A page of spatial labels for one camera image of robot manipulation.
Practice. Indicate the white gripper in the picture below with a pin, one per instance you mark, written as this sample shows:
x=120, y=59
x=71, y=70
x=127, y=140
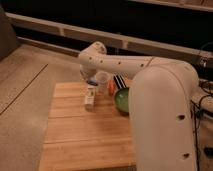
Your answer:
x=89, y=99

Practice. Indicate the blue sponge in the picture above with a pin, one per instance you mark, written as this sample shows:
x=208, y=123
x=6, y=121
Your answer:
x=92, y=81

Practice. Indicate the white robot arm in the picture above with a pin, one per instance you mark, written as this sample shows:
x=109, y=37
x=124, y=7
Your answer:
x=159, y=106

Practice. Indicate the translucent plastic cup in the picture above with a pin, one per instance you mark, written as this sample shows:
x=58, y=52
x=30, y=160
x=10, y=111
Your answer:
x=102, y=79

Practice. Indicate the green ceramic bowl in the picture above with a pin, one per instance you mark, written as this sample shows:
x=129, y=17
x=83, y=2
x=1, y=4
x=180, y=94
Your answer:
x=121, y=100

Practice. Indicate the orange carrot toy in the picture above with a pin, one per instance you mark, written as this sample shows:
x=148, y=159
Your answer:
x=111, y=87

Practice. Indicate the black white striped object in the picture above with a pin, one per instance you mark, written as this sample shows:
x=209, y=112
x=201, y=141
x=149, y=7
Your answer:
x=119, y=81

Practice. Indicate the wooden cutting board table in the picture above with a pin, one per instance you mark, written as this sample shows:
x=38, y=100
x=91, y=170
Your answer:
x=80, y=140

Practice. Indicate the white shelf rail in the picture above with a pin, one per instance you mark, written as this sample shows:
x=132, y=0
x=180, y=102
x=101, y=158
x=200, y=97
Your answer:
x=109, y=39

